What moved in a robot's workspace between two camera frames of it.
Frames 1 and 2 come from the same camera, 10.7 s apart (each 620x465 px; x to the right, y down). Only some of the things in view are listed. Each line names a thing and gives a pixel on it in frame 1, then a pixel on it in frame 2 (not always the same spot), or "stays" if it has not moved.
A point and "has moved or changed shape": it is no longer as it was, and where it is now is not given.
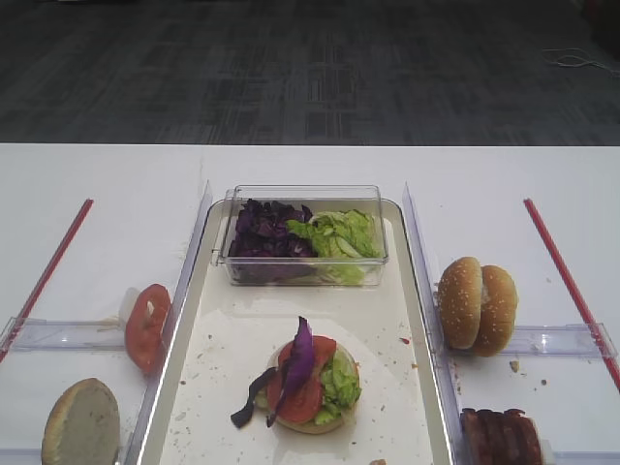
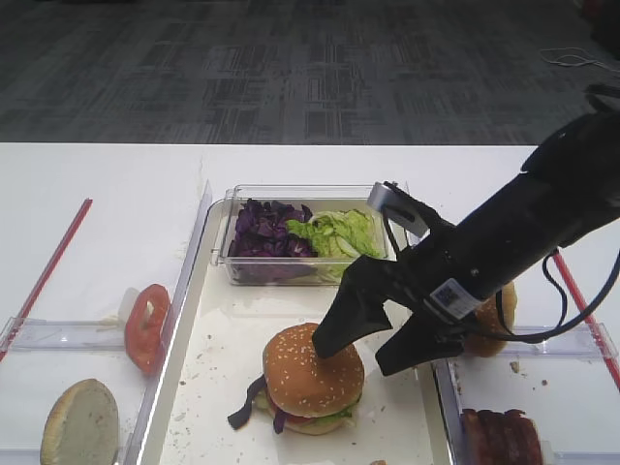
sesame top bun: [460, 301] has moved or changed shape
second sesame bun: [499, 311] stays
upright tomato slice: [146, 326] stays
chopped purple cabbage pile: [263, 248] stays
